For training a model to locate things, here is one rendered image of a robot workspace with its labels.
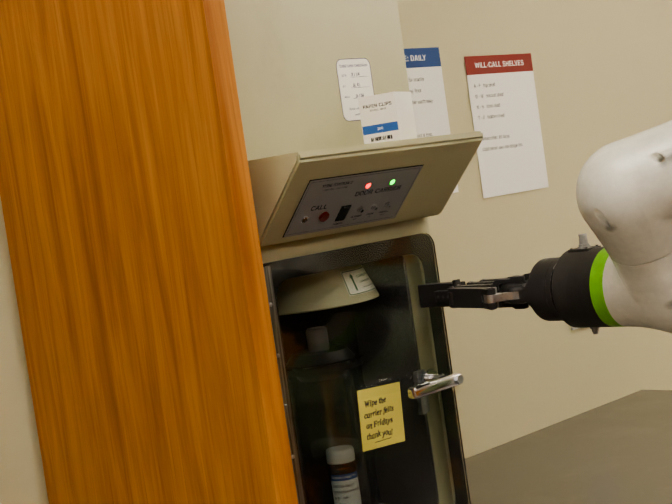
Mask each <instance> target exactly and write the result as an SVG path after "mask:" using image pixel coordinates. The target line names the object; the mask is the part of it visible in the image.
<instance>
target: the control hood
mask: <svg viewBox="0 0 672 504"><path fill-rule="evenodd" d="M482 138H483V133H481V132H480V131H475V132H466V133H458V134H449V135H440V136H431V137H423V138H414V139H405V140H397V141H388V142H379V143H371V144H362V145H353V146H344V147H336V148H327V149H318V150H310V151H301V152H294V153H288V154H283V155H277V156H272V157H266V158H260V159H255V160H249V161H248V166H249V173H250V180H251V187H252V193H253V200H254V207H255V214H256V221H257V227H258V234H259V241H260V247H263V246H269V245H274V244H280V243H285V242H291V241H296V240H302V239H307V238H313V237H319V236H324V235H330V234H335V233H341V232H346V231H352V230H357V229H363V228H369V227H374V226H380V225H385V224H391V223H396V222H402V221H407V220H413V219H418V218H424V217H430V216H435V215H439V213H441V212H442V211H443V209H444V207H445V205H446V204H447V202H448V200H449V198H450V196H451V195H452V193H453V191H454V189H455V188H456V186H457V184H458V182H459V181H460V179H461V177H462V175H463V173H464V172H465V170H466V168H467V166H468V165H469V163H470V161H471V159H472V158H473V156H474V154H475V152H476V150H477V149H478V147H479V145H480V143H481V142H482ZM416 165H423V167H422V169H421V171H420V173H419V175H418V176H417V178H416V180H415V182H414V184H413V186H412V188H411V189H410V191H409V193H408V195H407V197H406V199H405V201H404V202H403V204H402V206H401V208H400V210H399V212H398V213H397V215H396V217H395V218H391V219H386V220H380V221H374V222H369V223H363V224H357V225H352V226H346V227H340V228H335V229H329V230H323V231H318V232H312V233H306V234H301V235H295V236H289V237H284V238H282V237H283V235H284V233H285V231H286V229H287V227H288V225H289V223H290V220H291V218H292V216H293V214H294V212H295V210H296V208H297V206H298V204H299V202H300V200H301V198H302V195H303V193H304V191H305V189H306V187H307V185H308V183H309V181H310V180H314V179H322V178H329V177H336V176H343V175H351V174H358V173H365V172H373V171H380V170H387V169H395V168H402V167H409V166H416Z"/></svg>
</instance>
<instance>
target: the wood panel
mask: <svg viewBox="0 0 672 504"><path fill-rule="evenodd" d="M0 197H1V203H2V210H3V216H4V222H5V229H6V235H7V241H8V248H9V254H10V260H11V267H12V273H13V279H14V286H15V292H16V298H17V305H18V311H19V317H20V324H21V330H22V337H23V343H24V349H25V356H26V362H27V368H28V375H29V381H30V387H31V394H32V400H33V406H34V413H35V419H36V425H37V432H38V438H39V444H40V451H41V457H42V463H43V470H44V476H45V482H46V489H47V495H48V501H49V504H298V499H297V493H296V486H295V479H294V472H293V465H292V459H291V452H290V445H289V438H288V431H287V425H286V418H285V411H284V404H283V397H282V391H281V384H280V377H279V370H278V363H277V357H276V350H275V343H274V336H273V329H272V323H271V316H270V309H269V302H268V295H267V289H266V282H265V275H264V268H263V261H262V255H261V248H260V241H259V234H258V227H257V221H256V214H255V207H254V200H253V193H252V187H251V180H250V173H249V166H248V159H247V153H246V146H245V139H244V132H243V125H242V119H241V112H240V105H239V98H238V91H237V85H236V78H235V71H234V64H233V57H232V51H231V44H230V37H229V30H228V23H227V17H226V10H225V3H224V0H0Z"/></svg>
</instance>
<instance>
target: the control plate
mask: <svg viewBox="0 0 672 504"><path fill-rule="evenodd" d="M422 167H423V165H416V166H409V167H402V168H395V169H387V170H380V171H373V172H365V173H358V174H351V175H343V176H336V177H329V178H322V179H314V180H310V181H309V183H308V185H307V187H306V189H305V191H304V193H303V195H302V198H301V200H300V202H299V204H298V206H297V208H296V210H295V212H294V214H293V216H292V218H291V220H290V223H289V225H288V227H287V229H286V231H285V233H284V235H283V237H282V238H284V237H289V236H295V235H301V234H306V233H312V232H318V231H323V230H329V229H335V228H340V227H346V226H352V225H357V224H363V223H369V222H374V221H380V220H386V219H391V218H395V217H396V215H397V213H398V212H399V210H400V208H401V206H402V204H403V202H404V201H405V199H406V197H407V195H408V193H409V191H410V189H411V188H412V186H413V184H414V182H415V180H416V178H417V176H418V175H419V173H420V171H421V169H422ZM392 179H396V181H395V183H394V184H393V185H389V182H390V181H391V180H392ZM368 182H371V183H372V185H371V186H370V187H369V188H368V189H365V188H364V187H365V185H366V184H367V183H368ZM387 202H390V203H391V204H390V205H391V207H390V208H388V207H387V208H386V207H384V206H385V204H386V203H387ZM374 204H377V210H372V209H371V207H372V205H374ZM346 205H352V206H351V208H350V210H349V212H348V214H347V216H346V217H345V219H344V220H342V221H336V222H335V219H336V217H337V215H338V213H339V211H340V209H341V207H342V206H346ZM361 206H362V207H364V208H363V210H364V211H363V212H362V213H361V212H358V211H357V210H358V208H359V207H361ZM324 212H328V213H329V218H328V219H327V220H326V221H324V222H320V220H319V216H320V215H321V214H322V213H324ZM305 216H308V217H309V219H308V220H307V221H306V222H305V223H302V222H301V220H302V219H303V217H305Z"/></svg>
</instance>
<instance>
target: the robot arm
mask: <svg viewBox="0 0 672 504"><path fill-rule="evenodd" d="M576 200H577V204H578V208H579V211H580V213H581V215H582V217H583V219H584V220H585V222H586V223H587V224H588V226H589V227H590V228H591V230H592V231H593V232H594V234H595V235H596V237H597V238H598V240H599V241H600V242H601V244H602V245H603V247H601V245H598V244H597V245H596V246H591V245H589V243H588V240H587V233H585V234H578V236H579V245H578V246H579V247H577V248H574V249H573V248H570V250H568V251H566V252H564V253H563V254H562V255H561V257H554V258H544V259H541V260H540V261H538V262H537V263H536V264H535V265H534V266H533V268H532V270H531V272H530V273H527V274H524V275H515V276H511V277H507V278H497V279H485V278H484V279H482V280H480V281H479V282H474V281H469V282H468V283H466V284H467V285H466V284H465V281H460V279H457V280H452V282H440V283H425V284H421V285H418V293H419V300H420V307H421V308H427V307H450V308H453V309H455V308H484V309H489V310H495V309H497V308H506V307H513V308H514V309H526V308H529V306H531V307H532V309H533V310H534V312H535V313H536V314H537V315H538V316H539V317H540V318H541V319H543V320H546V321H564V322H565V323H567V324H568V325H569V326H572V327H575V328H585V327H590V329H592V332H593V334H598V331H599V328H600V327H644V328H651V329H656V330H661V331H664V332H668V333H672V120H670V121H668V122H665V123H663V124H660V125H658V126H655V127H653V128H650V129H648V130H645V131H642V132H640V133H637V134H634V135H632V136H629V137H626V138H623V139H621V140H618V141H615V142H612V143H610V144H607V145H605V146H603V147H601V148H600V149H598V150H597V151H596V152H595V153H593V154H592V155H591V156H590V157H589V158H588V160H587V161H586V162H585V164H584V165H583V167H582V169H581V171H580V173H579V176H578V180H577V185H576Z"/></svg>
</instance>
